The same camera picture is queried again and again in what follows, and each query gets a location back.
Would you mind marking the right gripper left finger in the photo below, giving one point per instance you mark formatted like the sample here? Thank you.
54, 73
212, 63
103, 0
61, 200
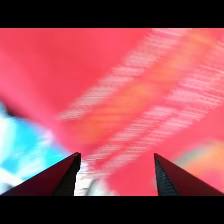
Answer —
56, 180

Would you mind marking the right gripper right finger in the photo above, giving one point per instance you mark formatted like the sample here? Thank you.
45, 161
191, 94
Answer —
180, 181

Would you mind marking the red T-shirt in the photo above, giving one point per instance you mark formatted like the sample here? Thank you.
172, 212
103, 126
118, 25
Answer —
100, 73

